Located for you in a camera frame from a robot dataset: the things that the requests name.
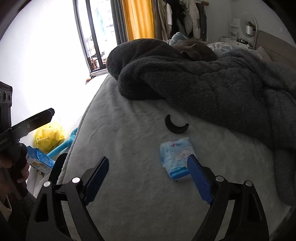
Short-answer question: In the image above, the blue tissue pack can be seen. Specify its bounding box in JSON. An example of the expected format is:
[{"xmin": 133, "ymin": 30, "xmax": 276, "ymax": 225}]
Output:
[{"xmin": 160, "ymin": 137, "xmax": 196, "ymax": 182}]

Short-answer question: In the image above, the person's left hand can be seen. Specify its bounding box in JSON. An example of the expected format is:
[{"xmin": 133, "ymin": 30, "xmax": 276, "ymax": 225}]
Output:
[{"xmin": 1, "ymin": 157, "xmax": 29, "ymax": 204}]

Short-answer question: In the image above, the yellow plastic bag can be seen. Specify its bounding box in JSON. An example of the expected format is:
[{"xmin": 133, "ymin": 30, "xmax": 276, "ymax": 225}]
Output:
[{"xmin": 34, "ymin": 122, "xmax": 65, "ymax": 154}]

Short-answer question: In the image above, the blue snack bag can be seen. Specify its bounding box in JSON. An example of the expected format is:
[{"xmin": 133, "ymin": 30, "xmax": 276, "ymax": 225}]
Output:
[{"xmin": 27, "ymin": 146, "xmax": 55, "ymax": 174}]

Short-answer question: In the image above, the grey mattress bed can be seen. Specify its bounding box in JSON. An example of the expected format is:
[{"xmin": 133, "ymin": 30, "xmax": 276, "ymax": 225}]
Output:
[{"xmin": 58, "ymin": 76, "xmax": 290, "ymax": 240}]

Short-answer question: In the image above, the black crescent object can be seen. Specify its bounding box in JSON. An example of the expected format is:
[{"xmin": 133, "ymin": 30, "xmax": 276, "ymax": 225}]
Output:
[{"xmin": 165, "ymin": 114, "xmax": 189, "ymax": 134}]

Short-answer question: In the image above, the cream sweater left sleeve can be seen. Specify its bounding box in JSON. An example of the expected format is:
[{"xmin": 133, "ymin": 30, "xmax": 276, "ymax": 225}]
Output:
[{"xmin": 1, "ymin": 195, "xmax": 12, "ymax": 222}]

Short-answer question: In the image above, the dark grey fleece blanket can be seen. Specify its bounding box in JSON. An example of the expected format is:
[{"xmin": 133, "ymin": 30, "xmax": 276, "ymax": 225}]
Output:
[{"xmin": 106, "ymin": 39, "xmax": 295, "ymax": 206}]

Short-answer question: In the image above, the grey cat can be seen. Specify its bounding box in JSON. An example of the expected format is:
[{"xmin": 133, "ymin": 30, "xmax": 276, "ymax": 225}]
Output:
[{"xmin": 173, "ymin": 39, "xmax": 217, "ymax": 62}]

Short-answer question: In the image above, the light blue patterned blanket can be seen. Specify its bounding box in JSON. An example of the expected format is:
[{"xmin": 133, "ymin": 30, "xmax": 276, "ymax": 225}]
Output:
[{"xmin": 166, "ymin": 32, "xmax": 234, "ymax": 62}]

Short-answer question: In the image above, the white shelf dresser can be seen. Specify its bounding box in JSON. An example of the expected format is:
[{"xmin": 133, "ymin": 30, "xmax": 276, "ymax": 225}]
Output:
[{"xmin": 220, "ymin": 19, "xmax": 254, "ymax": 49}]

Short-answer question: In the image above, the grey curtain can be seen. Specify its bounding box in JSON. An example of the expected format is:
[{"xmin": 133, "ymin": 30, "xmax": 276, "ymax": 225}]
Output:
[{"xmin": 110, "ymin": 0, "xmax": 128, "ymax": 45}]

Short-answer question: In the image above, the brown headboard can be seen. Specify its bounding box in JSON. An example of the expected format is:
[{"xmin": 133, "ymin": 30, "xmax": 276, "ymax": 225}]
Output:
[{"xmin": 253, "ymin": 30, "xmax": 296, "ymax": 69}]

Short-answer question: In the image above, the round vanity mirror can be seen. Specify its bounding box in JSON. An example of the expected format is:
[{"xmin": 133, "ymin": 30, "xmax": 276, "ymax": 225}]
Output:
[{"xmin": 239, "ymin": 12, "xmax": 258, "ymax": 37}]

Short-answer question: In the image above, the hanging clothes rack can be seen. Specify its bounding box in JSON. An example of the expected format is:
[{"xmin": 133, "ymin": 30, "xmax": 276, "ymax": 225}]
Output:
[{"xmin": 151, "ymin": 1, "xmax": 209, "ymax": 42}]

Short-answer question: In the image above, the yellow curtain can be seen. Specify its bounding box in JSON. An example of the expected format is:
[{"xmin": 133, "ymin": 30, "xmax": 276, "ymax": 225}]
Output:
[{"xmin": 121, "ymin": 0, "xmax": 154, "ymax": 41}]

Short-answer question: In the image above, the window door frame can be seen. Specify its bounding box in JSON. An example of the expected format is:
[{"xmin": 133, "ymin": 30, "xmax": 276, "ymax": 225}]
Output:
[{"xmin": 73, "ymin": 0, "xmax": 117, "ymax": 78}]

